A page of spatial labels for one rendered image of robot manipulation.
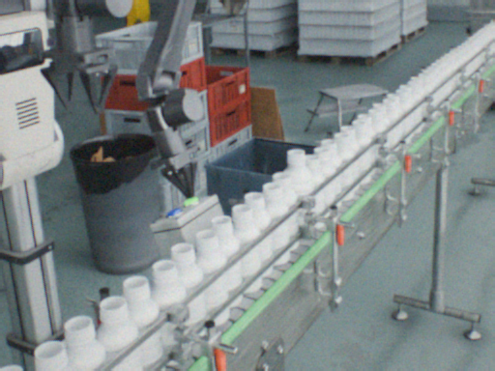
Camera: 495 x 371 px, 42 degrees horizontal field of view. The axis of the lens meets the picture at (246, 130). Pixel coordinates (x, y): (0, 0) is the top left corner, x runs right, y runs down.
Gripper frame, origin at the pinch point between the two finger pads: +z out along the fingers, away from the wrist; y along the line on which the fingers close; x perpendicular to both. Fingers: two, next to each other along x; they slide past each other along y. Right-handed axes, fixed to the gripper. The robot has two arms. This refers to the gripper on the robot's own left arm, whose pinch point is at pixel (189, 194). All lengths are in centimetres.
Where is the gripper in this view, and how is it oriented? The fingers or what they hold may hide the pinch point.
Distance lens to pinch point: 134.9
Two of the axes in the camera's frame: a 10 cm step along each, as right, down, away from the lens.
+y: 5.1, -2.8, 8.1
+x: -7.9, 2.3, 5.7
